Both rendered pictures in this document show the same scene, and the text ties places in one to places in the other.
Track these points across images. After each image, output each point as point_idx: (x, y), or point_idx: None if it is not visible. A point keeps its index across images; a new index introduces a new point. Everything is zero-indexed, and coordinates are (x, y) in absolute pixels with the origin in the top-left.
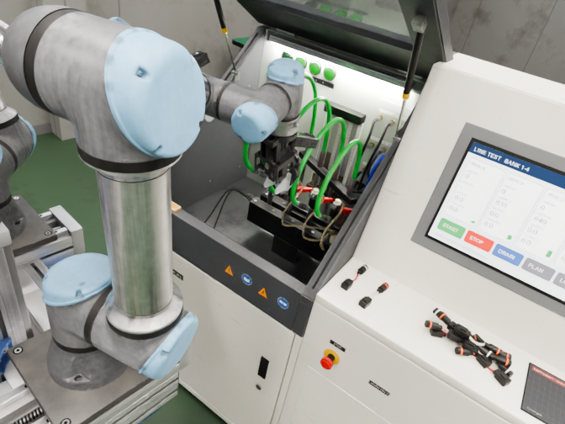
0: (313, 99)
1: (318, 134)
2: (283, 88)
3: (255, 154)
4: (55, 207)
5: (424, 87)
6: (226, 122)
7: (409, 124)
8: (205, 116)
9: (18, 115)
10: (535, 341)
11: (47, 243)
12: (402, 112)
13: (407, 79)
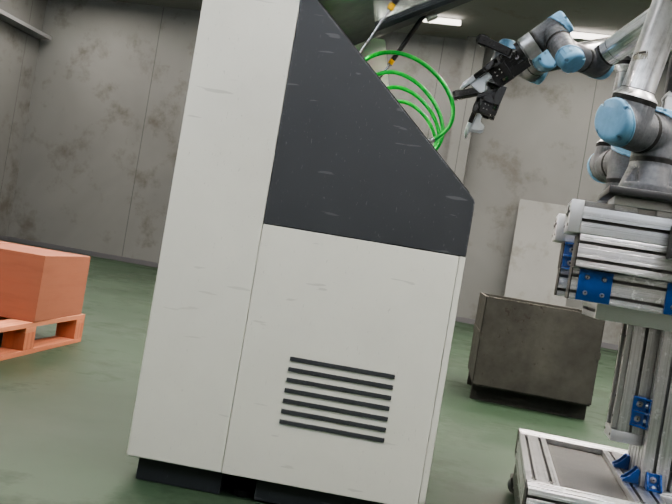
0: (402, 72)
1: (420, 97)
2: (494, 57)
3: (500, 102)
4: (578, 199)
5: (385, 56)
6: (540, 75)
7: (387, 83)
8: (486, 87)
9: (607, 99)
10: None
11: (607, 201)
12: (382, 76)
13: (401, 50)
